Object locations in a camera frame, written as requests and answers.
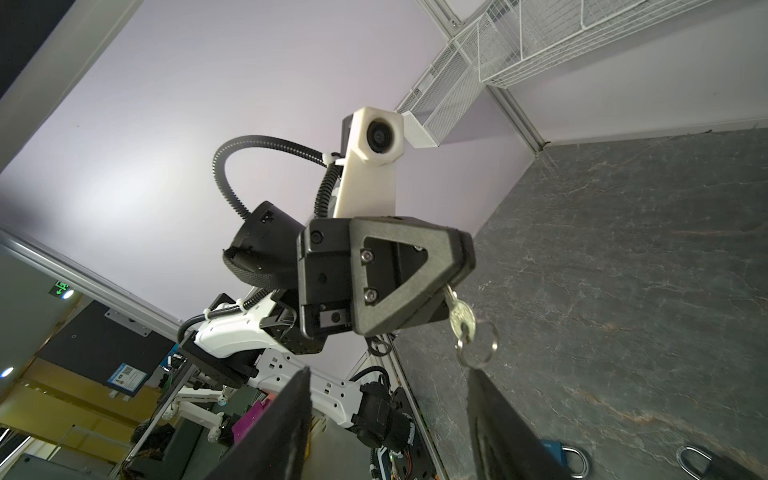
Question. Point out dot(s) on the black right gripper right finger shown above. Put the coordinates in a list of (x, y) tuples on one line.
[(503, 445)]

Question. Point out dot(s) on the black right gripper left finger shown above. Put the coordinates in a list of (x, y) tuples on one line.
[(275, 447)]

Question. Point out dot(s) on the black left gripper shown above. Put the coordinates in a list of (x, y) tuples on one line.
[(376, 275)]

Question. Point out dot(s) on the silver key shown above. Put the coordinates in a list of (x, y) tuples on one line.
[(464, 325)]

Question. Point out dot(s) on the black padlock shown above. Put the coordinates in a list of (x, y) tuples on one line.
[(715, 467)]

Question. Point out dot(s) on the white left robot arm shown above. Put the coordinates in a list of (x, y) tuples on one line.
[(257, 341)]

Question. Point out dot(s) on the blue padlock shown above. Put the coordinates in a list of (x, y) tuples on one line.
[(575, 460)]

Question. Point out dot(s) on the white mesh box basket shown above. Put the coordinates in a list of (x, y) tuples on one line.
[(443, 94)]

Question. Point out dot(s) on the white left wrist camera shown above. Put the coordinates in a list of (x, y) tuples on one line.
[(368, 182)]

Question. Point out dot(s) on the aluminium frame corner post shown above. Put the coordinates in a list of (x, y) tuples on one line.
[(452, 26)]

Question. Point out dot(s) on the white wire shelf basket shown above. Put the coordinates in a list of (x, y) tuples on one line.
[(520, 39)]

